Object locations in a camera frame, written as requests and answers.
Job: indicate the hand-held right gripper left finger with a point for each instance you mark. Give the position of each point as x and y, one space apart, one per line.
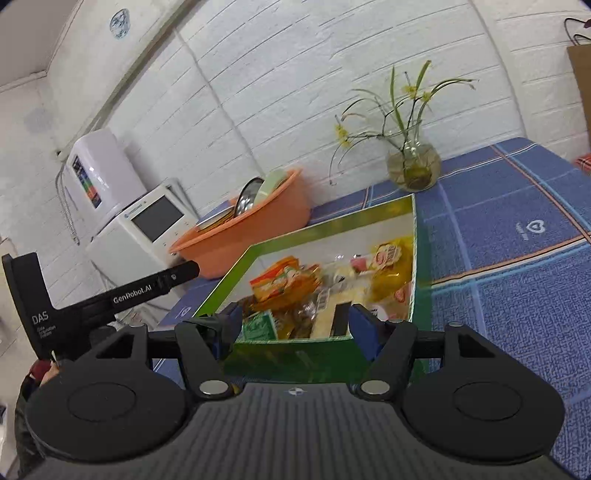
228 325

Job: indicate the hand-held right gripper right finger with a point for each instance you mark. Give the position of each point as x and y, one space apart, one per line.
362 328

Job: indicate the green snack packet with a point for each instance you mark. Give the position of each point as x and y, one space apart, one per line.
259 325

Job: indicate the clear pale cracker packet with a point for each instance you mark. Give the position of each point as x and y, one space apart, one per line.
330 318

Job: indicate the large yellow snack bag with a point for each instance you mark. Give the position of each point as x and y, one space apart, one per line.
390 300

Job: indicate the white snack bag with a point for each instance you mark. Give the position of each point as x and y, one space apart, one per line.
339 277

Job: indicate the clear bag of brown snacks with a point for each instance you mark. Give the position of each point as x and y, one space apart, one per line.
304 318

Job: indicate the green cardboard box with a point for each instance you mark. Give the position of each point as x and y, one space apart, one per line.
286 362

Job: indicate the orange snack packet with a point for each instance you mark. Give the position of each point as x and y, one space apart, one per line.
281 279

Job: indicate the small yellow red-label packet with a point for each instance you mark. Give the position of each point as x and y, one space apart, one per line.
388 256

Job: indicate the person's left hand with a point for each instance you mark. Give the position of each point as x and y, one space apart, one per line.
42 371

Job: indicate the orange plastic basin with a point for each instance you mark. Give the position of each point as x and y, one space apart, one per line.
258 240

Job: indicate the flat metal plate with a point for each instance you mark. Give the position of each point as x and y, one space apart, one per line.
214 221

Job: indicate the metal bowl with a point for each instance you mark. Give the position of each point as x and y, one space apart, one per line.
247 198

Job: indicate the white machine with screen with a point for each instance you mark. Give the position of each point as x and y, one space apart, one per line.
138 230

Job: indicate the pale green plate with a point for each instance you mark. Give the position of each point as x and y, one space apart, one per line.
272 184

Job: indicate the blue plaid tablecloth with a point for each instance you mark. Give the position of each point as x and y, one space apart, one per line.
498 258

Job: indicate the white water purifier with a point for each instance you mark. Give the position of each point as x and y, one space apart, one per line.
104 170

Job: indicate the glass vase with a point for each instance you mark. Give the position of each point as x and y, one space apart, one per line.
413 168

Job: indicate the yellow flower plant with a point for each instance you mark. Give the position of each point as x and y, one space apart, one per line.
397 110

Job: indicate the red patterned cloth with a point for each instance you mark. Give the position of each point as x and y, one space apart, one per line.
584 164

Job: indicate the round ceiling fixture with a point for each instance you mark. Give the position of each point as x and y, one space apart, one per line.
121 25

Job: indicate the brown paper bag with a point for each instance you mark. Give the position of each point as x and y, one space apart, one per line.
582 97

